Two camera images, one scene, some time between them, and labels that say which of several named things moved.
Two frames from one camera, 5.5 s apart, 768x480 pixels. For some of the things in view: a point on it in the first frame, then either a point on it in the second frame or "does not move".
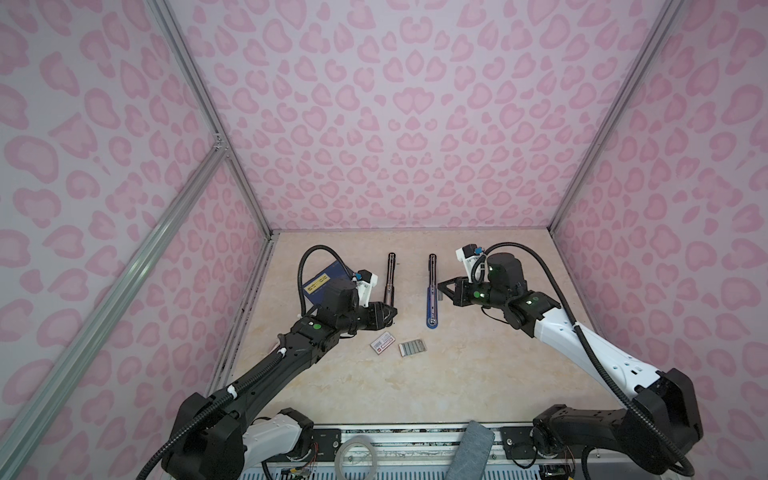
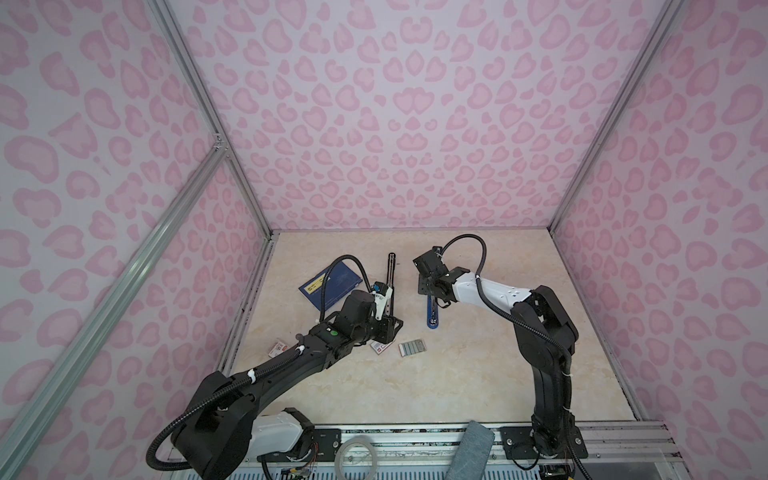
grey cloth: (472, 458) does not move
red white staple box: (382, 342) does not move
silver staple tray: (411, 347) does not move
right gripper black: (460, 293) -> (421, 285)
